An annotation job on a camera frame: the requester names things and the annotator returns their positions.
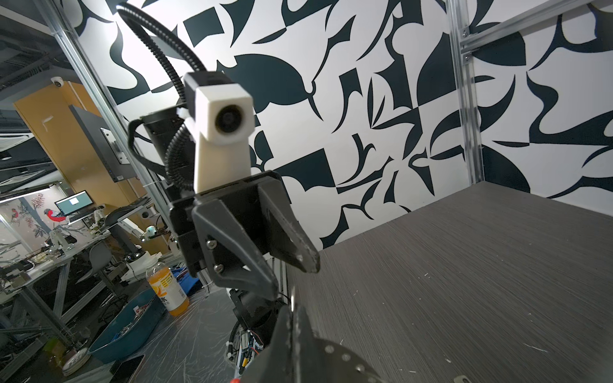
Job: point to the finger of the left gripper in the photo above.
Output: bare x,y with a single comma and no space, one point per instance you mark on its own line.
286,238
233,259

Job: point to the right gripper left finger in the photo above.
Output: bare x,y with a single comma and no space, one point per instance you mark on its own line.
274,363

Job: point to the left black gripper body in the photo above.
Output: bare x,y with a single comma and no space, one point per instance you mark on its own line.
240,196

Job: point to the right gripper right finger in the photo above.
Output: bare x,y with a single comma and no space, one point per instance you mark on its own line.
308,356

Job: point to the orange juice bottle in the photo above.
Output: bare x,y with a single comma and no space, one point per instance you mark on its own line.
167,288

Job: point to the teal plastic bin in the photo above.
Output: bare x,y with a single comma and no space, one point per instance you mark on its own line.
130,329

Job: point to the distant computer monitor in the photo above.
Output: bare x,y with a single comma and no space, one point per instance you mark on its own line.
75,203

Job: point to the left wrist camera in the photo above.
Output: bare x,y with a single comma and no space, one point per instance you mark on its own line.
220,120

